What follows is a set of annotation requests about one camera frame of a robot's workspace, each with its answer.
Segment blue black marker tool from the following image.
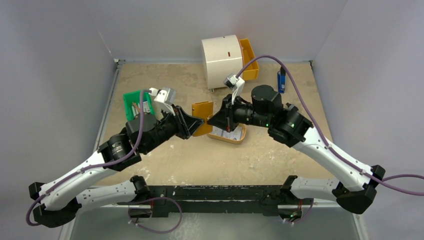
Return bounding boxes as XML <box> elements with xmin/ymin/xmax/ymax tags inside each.
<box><xmin>277</xmin><ymin>67</ymin><xmax>286</xmax><ymax>94</ymax></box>

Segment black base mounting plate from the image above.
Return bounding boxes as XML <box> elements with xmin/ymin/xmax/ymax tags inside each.
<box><xmin>130</xmin><ymin>185</ymin><xmax>312</xmax><ymax>218</ymax></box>

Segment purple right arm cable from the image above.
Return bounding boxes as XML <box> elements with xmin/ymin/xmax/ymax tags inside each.
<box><xmin>236</xmin><ymin>54</ymin><xmax>424</xmax><ymax>196</ymax></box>

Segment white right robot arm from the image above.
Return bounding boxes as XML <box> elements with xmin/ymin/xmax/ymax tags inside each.
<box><xmin>207</xmin><ymin>85</ymin><xmax>386</xmax><ymax>214</ymax></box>

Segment pens in green bin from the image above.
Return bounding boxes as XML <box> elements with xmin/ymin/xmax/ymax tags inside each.
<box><xmin>131</xmin><ymin>102</ymin><xmax>140</xmax><ymax>118</ymax></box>

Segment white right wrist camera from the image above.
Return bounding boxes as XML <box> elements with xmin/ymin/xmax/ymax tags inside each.
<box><xmin>223</xmin><ymin>74</ymin><xmax>245</xmax><ymax>104</ymax></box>

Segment tan oval tray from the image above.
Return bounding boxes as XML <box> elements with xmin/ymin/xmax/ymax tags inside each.
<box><xmin>206</xmin><ymin>123</ymin><xmax>247</xmax><ymax>145</ymax></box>

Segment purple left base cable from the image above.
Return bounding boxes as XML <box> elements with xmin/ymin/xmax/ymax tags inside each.
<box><xmin>127</xmin><ymin>194</ymin><xmax>183</xmax><ymax>234</ymax></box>

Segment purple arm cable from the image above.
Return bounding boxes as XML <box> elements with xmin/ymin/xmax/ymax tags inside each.
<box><xmin>236</xmin><ymin>54</ymin><xmax>424</xmax><ymax>196</ymax></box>
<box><xmin>25</xmin><ymin>88</ymin><xmax>153</xmax><ymax>227</ymax></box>

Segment cream round drawer cabinet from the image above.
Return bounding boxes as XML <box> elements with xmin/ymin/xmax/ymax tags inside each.
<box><xmin>201</xmin><ymin>34</ymin><xmax>243</xmax><ymax>90</ymax></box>

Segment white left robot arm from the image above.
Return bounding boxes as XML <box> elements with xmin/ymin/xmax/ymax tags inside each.
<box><xmin>25</xmin><ymin>105</ymin><xmax>205</xmax><ymax>228</ymax></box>

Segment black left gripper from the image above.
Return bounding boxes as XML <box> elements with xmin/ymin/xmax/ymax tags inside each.
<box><xmin>142</xmin><ymin>104</ymin><xmax>206</xmax><ymax>155</ymax></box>

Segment small black knob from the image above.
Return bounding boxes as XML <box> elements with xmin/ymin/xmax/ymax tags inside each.
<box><xmin>286</xmin><ymin>103</ymin><xmax>299</xmax><ymax>114</ymax></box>

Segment green plastic bin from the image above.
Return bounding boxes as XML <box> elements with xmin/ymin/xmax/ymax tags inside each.
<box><xmin>123</xmin><ymin>90</ymin><xmax>155</xmax><ymax>121</ymax></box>

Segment card pack in bin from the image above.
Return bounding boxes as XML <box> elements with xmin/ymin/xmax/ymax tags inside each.
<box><xmin>142</xmin><ymin>101</ymin><xmax>152</xmax><ymax>113</ymax></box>

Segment aluminium frame rail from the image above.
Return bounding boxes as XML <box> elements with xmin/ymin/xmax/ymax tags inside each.
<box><xmin>60</xmin><ymin>62</ymin><xmax>368</xmax><ymax>240</ymax></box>

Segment yellow open drawer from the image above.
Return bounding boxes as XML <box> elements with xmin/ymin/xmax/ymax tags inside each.
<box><xmin>239</xmin><ymin>38</ymin><xmax>259</xmax><ymax>81</ymax></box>

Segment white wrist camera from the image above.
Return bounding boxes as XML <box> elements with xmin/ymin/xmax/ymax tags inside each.
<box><xmin>223</xmin><ymin>74</ymin><xmax>245</xmax><ymax>104</ymax></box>
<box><xmin>148</xmin><ymin>87</ymin><xmax>177</xmax><ymax>116</ymax></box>

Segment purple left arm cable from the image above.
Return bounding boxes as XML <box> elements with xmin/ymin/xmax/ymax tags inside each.
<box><xmin>25</xmin><ymin>88</ymin><xmax>153</xmax><ymax>227</ymax></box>

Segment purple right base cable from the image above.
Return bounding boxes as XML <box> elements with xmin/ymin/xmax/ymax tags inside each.
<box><xmin>281</xmin><ymin>198</ymin><xmax>315</xmax><ymax>227</ymax></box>

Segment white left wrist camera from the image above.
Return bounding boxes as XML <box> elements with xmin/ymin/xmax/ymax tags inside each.
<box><xmin>148</xmin><ymin>87</ymin><xmax>177</xmax><ymax>116</ymax></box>

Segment yellow leather card holder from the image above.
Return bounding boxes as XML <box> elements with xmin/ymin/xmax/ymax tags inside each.
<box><xmin>191</xmin><ymin>101</ymin><xmax>214</xmax><ymax>137</ymax></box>

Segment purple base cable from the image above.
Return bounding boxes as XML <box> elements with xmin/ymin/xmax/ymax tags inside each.
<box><xmin>127</xmin><ymin>194</ymin><xmax>183</xmax><ymax>234</ymax></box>
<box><xmin>281</xmin><ymin>198</ymin><xmax>315</xmax><ymax>227</ymax></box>

